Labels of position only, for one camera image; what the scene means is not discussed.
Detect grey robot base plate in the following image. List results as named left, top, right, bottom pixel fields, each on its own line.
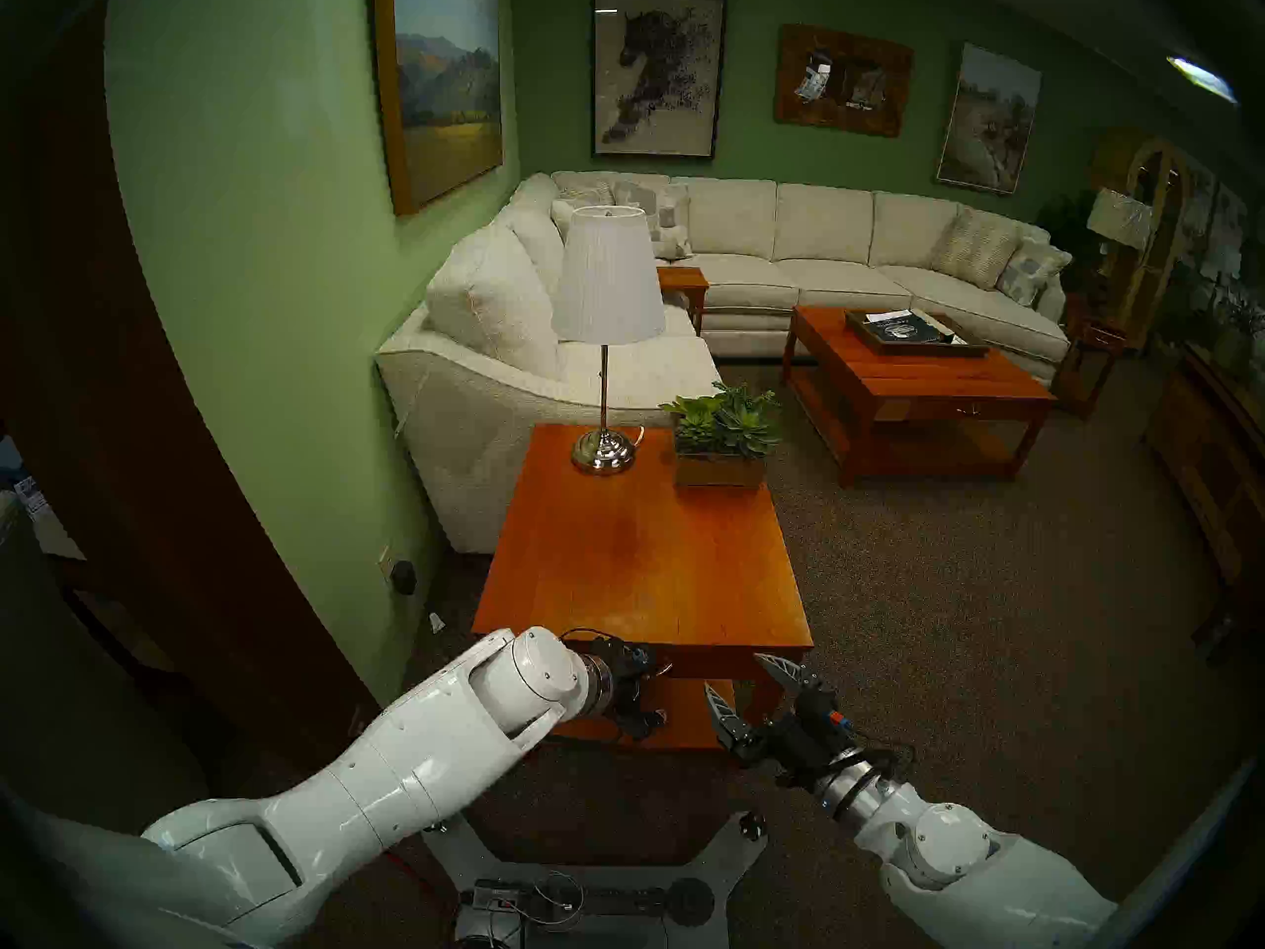
left=423, top=809, right=770, bottom=949

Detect framed botanical wall print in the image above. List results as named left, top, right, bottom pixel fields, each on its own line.
left=1214, top=181, right=1251, bottom=281
left=1181, top=161, right=1218, bottom=266

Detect black framed horse artwork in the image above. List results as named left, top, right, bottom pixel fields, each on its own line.
left=591, top=0, right=729, bottom=160

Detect black power strip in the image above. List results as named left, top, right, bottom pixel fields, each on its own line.
left=472, top=882, right=666, bottom=923

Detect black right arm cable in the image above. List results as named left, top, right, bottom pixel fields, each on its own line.
left=840, top=739, right=918, bottom=800

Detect wooden drawer with metal handle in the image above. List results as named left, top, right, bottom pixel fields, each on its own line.
left=563, top=641, right=762, bottom=683

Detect ceiling light panel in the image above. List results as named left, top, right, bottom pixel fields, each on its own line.
left=1166, top=55, right=1241, bottom=108

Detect dark brown wooden door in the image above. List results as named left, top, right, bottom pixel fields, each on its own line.
left=0, top=0, right=381, bottom=760

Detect red floor cable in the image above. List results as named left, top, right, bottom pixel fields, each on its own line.
left=380, top=846, right=441, bottom=899

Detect dark wooden serving tray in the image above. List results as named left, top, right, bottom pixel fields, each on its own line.
left=843, top=308, right=992, bottom=359

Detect succulent plants in box planter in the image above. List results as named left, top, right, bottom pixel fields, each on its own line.
left=659, top=382, right=784, bottom=489

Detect long wooden sideboard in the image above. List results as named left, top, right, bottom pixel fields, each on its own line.
left=1141, top=342, right=1265, bottom=587

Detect framed mountain landscape painting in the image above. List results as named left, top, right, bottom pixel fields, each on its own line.
left=374, top=0, right=505, bottom=216

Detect potted green plant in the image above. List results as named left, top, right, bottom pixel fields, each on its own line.
left=1211, top=280, right=1265, bottom=380

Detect dark hardcover book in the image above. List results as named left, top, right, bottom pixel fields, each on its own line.
left=865, top=309, right=958, bottom=347

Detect wrapped shade table lamp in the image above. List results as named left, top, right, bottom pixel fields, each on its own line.
left=1084, top=186, right=1155, bottom=315

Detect dark wooden end table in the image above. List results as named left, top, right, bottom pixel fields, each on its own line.
left=1050, top=300, right=1130, bottom=422

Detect arched light wood cabinet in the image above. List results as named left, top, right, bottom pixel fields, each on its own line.
left=1087, top=127, right=1192, bottom=355

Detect wooden coffee table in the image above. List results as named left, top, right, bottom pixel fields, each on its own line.
left=779, top=304, right=1058, bottom=488

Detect framed tree landscape painting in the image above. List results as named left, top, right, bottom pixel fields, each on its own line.
left=933, top=43, right=1045, bottom=198

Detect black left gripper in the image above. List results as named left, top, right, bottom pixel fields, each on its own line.
left=581, top=639, right=670, bottom=744

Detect dark green floor plant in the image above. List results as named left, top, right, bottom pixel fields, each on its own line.
left=1038, top=191, right=1103, bottom=276

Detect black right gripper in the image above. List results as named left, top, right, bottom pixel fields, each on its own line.
left=704, top=652, right=863, bottom=792

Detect orange wooden end table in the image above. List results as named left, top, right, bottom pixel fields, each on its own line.
left=470, top=423, right=815, bottom=755

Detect white shade chrome table lamp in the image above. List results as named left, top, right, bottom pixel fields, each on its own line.
left=549, top=204, right=668, bottom=477

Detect small wooden side table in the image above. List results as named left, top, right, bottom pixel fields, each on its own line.
left=657, top=267, right=711, bottom=337

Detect grey patchwork throw pillow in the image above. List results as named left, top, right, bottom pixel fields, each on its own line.
left=615, top=180, right=693, bottom=262
left=996, top=237, right=1073, bottom=308

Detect cream sectional sofa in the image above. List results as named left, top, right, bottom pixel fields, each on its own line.
left=374, top=170, right=1073, bottom=555

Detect rustic wood framed mirror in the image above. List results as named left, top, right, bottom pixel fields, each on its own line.
left=774, top=22, right=915, bottom=137

